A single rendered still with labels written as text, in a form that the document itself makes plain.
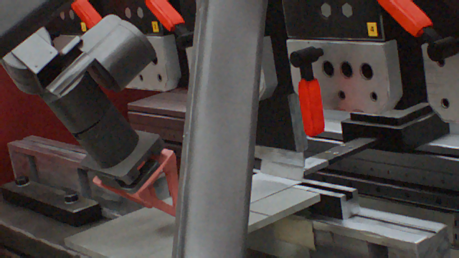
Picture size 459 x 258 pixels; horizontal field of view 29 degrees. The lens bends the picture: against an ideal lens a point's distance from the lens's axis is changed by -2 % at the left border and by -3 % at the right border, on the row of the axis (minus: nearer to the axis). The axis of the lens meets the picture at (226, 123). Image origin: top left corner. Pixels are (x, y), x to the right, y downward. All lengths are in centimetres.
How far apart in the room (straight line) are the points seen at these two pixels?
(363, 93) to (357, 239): 19
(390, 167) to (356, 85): 41
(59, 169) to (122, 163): 68
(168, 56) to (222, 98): 53
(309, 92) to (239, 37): 26
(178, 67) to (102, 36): 27
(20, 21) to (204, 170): 18
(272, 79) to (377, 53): 20
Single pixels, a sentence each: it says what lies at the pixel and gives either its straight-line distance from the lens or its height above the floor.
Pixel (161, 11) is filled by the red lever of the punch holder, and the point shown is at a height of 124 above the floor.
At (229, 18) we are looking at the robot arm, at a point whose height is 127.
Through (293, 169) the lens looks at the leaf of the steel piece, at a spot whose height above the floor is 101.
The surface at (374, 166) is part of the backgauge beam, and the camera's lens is 140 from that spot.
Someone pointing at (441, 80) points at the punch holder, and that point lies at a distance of 90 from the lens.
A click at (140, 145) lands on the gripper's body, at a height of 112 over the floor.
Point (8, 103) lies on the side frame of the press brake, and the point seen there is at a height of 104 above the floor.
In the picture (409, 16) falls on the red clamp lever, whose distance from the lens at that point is 86.
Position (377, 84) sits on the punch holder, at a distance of 96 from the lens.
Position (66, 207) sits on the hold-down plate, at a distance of 157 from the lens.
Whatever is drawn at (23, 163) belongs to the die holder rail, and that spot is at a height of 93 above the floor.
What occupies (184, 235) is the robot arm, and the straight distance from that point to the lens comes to 70.
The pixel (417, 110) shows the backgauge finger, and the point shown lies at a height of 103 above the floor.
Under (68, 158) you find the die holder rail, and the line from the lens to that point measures 162.
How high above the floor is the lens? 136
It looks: 14 degrees down
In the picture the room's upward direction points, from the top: 9 degrees counter-clockwise
